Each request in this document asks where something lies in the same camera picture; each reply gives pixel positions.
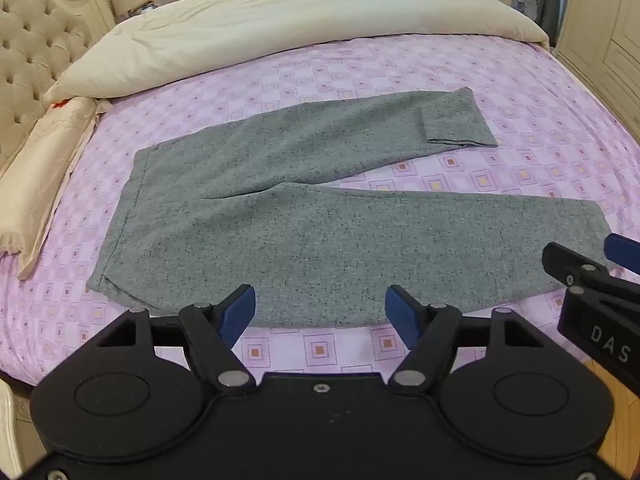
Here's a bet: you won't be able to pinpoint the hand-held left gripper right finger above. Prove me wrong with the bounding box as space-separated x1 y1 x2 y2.
386 284 546 393

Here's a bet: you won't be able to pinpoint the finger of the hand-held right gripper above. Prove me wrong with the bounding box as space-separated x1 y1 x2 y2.
542 241 640 307
603 233 640 277

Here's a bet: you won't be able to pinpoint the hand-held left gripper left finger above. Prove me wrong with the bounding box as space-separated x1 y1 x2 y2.
95 284 257 393

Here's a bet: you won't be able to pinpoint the grey pants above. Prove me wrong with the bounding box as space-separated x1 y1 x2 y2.
86 86 613 329

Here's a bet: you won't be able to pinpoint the cream wardrobe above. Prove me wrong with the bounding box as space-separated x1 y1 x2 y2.
554 0 640 123

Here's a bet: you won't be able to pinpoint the beige satin pillow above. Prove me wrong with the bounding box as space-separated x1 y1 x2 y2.
0 96 113 282

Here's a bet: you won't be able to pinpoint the purple checkered bed sheet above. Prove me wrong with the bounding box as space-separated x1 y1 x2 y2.
0 32 640 387

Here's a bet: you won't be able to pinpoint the cream duvet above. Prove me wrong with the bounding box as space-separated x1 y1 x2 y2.
42 0 551 103

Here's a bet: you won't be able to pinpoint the beige tufted headboard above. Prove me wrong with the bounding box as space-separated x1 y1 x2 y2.
0 0 117 176

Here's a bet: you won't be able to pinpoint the cream wooden bed frame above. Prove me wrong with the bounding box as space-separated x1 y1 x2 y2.
0 375 47 478

